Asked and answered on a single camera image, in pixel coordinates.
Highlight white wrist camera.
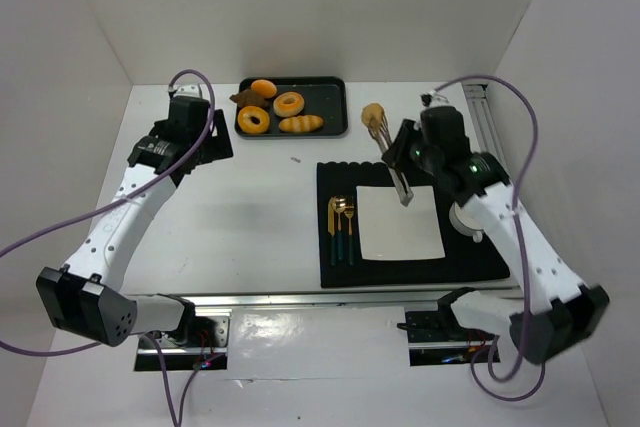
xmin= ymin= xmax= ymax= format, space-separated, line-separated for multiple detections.
xmin=420 ymin=91 xmax=451 ymax=109
xmin=167 ymin=84 xmax=203 ymax=99

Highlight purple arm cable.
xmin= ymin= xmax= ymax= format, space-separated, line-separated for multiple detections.
xmin=429 ymin=74 xmax=547 ymax=402
xmin=0 ymin=69 xmax=217 ymax=427

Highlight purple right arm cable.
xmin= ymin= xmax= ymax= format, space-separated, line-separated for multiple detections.
xmin=429 ymin=74 xmax=547 ymax=402

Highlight gold fork green handle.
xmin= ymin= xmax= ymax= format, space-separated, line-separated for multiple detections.
xmin=344 ymin=196 xmax=355 ymax=266

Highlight pale glazed donut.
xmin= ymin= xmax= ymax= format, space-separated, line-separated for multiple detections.
xmin=273 ymin=92 xmax=305 ymax=118

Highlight aluminium table rail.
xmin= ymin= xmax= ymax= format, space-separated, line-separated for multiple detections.
xmin=119 ymin=284 xmax=521 ymax=308

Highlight small beige round bread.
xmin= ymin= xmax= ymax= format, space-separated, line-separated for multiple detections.
xmin=361 ymin=103 xmax=386 ymax=129

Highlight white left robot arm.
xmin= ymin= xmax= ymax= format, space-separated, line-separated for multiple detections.
xmin=36 ymin=92 xmax=233 ymax=347

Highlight sugared orange donut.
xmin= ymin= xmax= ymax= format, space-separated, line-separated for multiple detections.
xmin=237 ymin=106 xmax=270 ymax=135

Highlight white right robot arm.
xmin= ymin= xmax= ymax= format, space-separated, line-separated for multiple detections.
xmin=382 ymin=106 xmax=610 ymax=365

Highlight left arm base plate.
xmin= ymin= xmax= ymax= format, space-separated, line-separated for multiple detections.
xmin=134 ymin=307 xmax=231 ymax=372

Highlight striped orange bread loaf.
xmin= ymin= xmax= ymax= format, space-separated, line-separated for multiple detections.
xmin=279 ymin=115 xmax=324 ymax=134

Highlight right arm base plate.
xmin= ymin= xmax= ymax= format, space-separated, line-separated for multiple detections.
xmin=396 ymin=311 xmax=494 ymax=367

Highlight brown chocolate croissant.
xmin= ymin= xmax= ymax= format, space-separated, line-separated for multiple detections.
xmin=229 ymin=89 xmax=269 ymax=109

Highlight black scalloped placemat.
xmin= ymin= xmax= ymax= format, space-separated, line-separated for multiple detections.
xmin=316 ymin=162 xmax=510 ymax=288

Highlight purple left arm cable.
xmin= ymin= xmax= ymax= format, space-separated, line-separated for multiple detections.
xmin=0 ymin=69 xmax=217 ymax=427

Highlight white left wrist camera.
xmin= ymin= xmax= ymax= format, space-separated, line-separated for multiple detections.
xmin=167 ymin=84 xmax=203 ymax=99

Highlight steel serving tongs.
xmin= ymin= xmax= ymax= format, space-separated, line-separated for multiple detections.
xmin=366 ymin=115 xmax=414 ymax=207

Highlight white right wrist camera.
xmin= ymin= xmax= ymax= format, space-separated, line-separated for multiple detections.
xmin=420 ymin=91 xmax=451 ymax=109

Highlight white square plate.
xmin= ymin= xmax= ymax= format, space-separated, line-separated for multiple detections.
xmin=356 ymin=186 xmax=445 ymax=261

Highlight white bowl with handles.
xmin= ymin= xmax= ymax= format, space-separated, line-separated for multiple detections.
xmin=449 ymin=203 xmax=484 ymax=243

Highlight black baking tray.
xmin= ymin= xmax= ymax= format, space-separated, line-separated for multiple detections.
xmin=230 ymin=76 xmax=348 ymax=139

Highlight gold spoon green handle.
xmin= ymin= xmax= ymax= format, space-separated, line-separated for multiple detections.
xmin=333 ymin=196 xmax=347 ymax=261

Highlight right side aluminium rails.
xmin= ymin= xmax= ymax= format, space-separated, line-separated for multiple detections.
xmin=462 ymin=83 xmax=507 ymax=168

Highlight orange round bun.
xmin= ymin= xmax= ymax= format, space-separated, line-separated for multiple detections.
xmin=250 ymin=79 xmax=278 ymax=99

